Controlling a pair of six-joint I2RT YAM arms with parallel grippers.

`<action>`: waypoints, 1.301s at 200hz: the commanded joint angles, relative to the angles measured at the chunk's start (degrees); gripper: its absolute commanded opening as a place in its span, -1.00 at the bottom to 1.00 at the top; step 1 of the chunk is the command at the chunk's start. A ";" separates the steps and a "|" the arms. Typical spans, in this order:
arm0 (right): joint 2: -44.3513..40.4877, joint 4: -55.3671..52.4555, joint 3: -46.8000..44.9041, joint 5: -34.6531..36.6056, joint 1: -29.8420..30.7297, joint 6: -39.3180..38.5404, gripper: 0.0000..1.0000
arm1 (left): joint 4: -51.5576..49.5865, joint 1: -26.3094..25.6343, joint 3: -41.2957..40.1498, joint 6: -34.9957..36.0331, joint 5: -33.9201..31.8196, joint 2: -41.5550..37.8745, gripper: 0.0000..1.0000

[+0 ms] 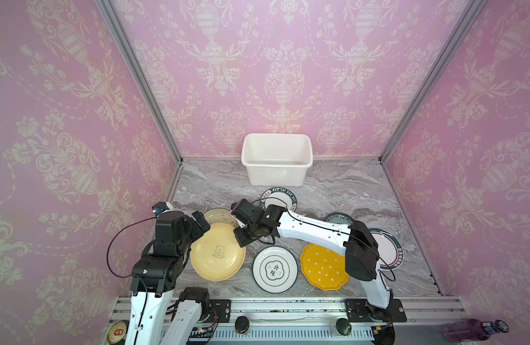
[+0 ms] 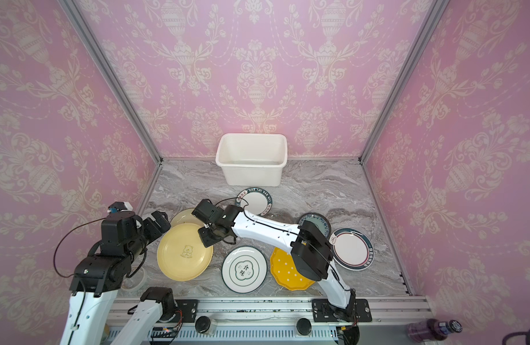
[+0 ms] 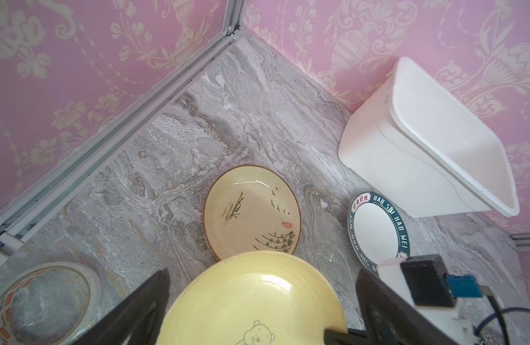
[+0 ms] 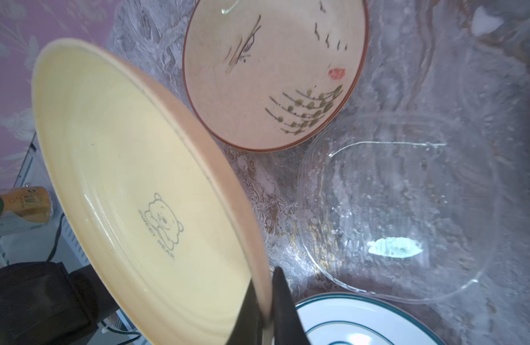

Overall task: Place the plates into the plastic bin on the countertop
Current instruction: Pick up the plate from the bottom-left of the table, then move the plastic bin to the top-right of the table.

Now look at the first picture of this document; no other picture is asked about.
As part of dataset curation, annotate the large pale yellow plate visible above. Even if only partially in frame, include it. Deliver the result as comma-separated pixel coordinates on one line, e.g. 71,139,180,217
190,223,246,281

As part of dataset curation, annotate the yellow scalloped dotted plate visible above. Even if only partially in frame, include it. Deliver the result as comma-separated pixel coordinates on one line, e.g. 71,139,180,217
299,244,350,291

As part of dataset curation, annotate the white plate red green rim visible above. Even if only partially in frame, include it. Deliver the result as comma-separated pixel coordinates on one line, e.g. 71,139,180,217
370,228,404,271

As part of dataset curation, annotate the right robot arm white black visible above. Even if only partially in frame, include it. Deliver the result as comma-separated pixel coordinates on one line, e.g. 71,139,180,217
230,199,393,310

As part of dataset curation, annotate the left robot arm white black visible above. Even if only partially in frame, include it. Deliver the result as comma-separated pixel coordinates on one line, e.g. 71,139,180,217
125,211,211,344

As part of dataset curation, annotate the white plastic bin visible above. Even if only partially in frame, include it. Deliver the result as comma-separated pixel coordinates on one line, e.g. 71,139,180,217
241,133,313,187

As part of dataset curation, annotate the cream plate with leaf motif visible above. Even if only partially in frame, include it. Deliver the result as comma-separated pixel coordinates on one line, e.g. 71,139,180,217
204,208,238,228

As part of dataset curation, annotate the white plate green lettered rim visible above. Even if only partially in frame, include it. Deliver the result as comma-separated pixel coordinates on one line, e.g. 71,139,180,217
259,187,298,212

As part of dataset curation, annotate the small blue patterned plate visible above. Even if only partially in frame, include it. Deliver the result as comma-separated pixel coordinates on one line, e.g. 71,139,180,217
325,213,353,226

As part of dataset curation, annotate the black knob left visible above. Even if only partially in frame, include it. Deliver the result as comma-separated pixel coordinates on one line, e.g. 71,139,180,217
235,316,250,334

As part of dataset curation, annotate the black knob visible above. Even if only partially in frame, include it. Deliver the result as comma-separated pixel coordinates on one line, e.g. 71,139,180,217
235,316,250,334
333,318,352,336

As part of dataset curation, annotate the green can with red logo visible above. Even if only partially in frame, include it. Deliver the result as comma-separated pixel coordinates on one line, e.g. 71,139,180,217
106,321,128,345

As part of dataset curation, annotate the black knob right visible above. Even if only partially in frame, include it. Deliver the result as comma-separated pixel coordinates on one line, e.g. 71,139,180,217
333,318,352,336

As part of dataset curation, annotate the purple drink bottle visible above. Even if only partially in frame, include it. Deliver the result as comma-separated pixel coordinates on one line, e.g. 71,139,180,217
442,319,510,344

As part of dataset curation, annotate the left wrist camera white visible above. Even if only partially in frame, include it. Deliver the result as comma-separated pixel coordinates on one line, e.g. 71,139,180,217
152,201,174,217

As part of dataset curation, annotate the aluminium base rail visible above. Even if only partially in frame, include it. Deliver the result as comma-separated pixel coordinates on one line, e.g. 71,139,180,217
102,295,468,344

